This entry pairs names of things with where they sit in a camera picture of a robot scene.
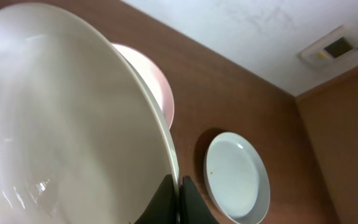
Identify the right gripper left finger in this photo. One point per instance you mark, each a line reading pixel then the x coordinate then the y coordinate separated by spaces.
pixel 162 208

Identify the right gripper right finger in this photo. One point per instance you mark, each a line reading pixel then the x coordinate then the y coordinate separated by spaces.
pixel 193 209

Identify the light blue plate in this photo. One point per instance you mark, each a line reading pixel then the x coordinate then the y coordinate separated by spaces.
pixel 236 179

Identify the white plate bottom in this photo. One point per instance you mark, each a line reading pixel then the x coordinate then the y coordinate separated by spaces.
pixel 82 140

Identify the white plate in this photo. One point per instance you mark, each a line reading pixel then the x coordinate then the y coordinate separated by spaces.
pixel 82 140
pixel 153 77

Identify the white plate top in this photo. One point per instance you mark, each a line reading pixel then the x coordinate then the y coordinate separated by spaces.
pixel 153 77

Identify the white wall socket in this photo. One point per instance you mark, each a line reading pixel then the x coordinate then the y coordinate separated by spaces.
pixel 338 43

